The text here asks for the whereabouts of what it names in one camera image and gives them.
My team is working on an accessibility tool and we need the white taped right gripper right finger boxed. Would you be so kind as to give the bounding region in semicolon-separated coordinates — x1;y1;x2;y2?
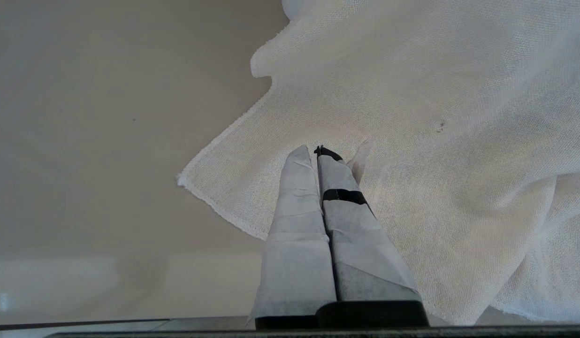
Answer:
314;146;430;328

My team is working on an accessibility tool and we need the white woven cloth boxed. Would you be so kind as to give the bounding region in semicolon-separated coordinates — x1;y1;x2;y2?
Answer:
177;0;580;325

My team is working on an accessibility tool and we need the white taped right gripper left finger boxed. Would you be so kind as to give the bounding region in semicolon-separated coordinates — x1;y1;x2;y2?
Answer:
247;145;337;329

